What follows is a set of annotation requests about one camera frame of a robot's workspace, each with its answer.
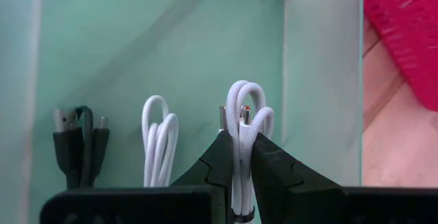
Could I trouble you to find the braided white cable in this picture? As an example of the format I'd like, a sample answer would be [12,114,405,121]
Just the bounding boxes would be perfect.
[218,79,275,224]

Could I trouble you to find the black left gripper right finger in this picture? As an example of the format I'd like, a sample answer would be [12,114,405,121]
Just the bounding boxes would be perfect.
[251,132,346,192]

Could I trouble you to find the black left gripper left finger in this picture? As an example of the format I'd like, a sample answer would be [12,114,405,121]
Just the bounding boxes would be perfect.
[170,129,235,192]

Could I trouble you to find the red plastic mesh basket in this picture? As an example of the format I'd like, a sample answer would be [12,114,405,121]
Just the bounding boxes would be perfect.
[363,0,438,112]

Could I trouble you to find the black usb cable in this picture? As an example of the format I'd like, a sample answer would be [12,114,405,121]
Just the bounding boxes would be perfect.
[52,105,110,190]

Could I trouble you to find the translucent green plastic bin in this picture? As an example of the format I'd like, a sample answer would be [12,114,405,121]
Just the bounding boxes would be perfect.
[0,0,363,190]

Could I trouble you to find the smooth white cable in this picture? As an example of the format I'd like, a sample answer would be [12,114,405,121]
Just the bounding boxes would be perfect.
[141,95,179,188]

